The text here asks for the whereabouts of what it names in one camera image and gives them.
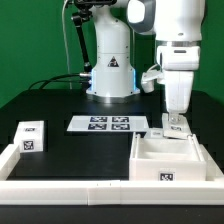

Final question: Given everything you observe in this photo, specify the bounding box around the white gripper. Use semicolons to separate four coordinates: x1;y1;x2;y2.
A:
156;46;200;123

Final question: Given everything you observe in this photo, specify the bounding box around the white cabinet door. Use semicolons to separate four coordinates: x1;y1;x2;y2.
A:
144;128;165;139
162;113;191;139

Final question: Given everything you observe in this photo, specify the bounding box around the white cabinet body box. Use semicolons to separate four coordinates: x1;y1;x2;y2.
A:
129;133;206;181

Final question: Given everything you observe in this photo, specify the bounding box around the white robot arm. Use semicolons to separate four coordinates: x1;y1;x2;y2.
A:
88;0;205;123

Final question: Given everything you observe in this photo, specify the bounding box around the white cabinet top block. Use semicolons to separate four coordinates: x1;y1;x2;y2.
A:
13;121;44;153

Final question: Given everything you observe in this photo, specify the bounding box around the white flat marker plate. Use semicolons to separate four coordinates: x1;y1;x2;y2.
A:
67;115;149;132

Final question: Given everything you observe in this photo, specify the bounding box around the black cable bundle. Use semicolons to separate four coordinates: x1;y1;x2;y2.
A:
27;73;92;91

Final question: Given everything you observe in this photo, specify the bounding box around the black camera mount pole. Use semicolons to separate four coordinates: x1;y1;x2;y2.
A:
71;0;117;72

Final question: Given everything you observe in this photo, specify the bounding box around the grey hanging cable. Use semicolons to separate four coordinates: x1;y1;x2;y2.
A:
61;0;74;90

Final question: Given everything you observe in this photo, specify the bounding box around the white U-shaped fence frame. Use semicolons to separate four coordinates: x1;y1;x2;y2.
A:
0;144;224;205

